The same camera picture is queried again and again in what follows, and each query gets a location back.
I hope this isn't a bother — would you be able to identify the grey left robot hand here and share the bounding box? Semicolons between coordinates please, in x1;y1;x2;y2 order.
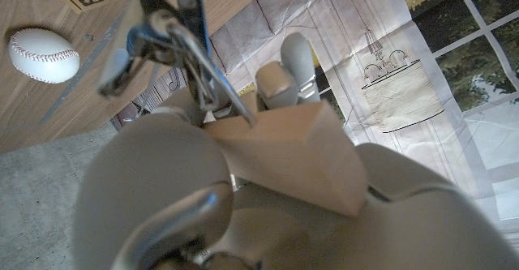
72;32;519;270

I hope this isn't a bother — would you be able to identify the wooden strip with metal brackets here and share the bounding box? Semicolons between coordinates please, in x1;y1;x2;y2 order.
97;0;368;218

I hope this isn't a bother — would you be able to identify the grey tape outline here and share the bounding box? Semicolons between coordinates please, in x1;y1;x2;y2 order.
38;6;131;125

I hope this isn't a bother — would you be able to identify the white baseball red stitching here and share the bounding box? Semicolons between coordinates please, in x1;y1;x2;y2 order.
7;27;81;84

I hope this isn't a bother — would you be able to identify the printed window scene backdrop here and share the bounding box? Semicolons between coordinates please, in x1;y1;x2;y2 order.
111;0;519;246

